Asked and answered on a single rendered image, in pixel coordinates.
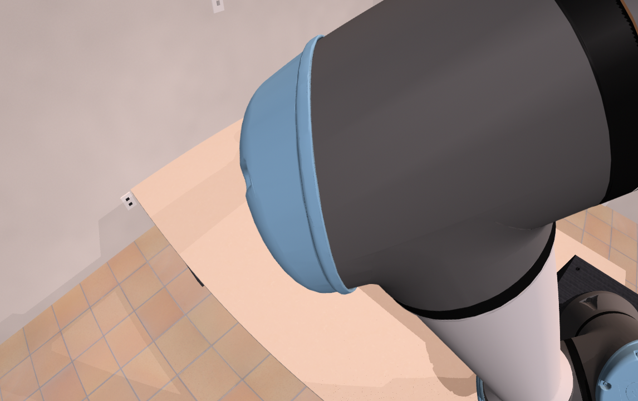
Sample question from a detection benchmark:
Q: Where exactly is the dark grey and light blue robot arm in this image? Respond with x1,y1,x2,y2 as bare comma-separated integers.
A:
239,0,638,401

